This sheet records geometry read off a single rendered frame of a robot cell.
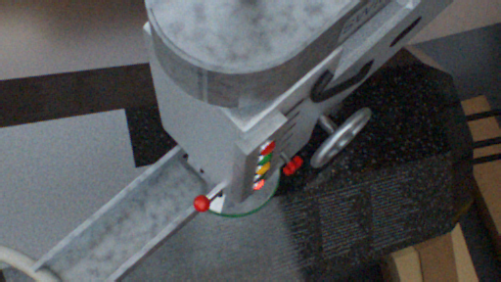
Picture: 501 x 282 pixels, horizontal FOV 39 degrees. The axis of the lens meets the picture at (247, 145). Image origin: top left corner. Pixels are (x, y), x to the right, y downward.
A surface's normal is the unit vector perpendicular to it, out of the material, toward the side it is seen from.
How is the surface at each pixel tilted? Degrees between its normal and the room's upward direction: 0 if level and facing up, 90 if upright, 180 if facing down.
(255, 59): 0
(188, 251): 45
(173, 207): 1
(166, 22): 0
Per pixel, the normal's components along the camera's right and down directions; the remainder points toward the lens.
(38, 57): 0.04, -0.31
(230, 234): 0.22, 0.43
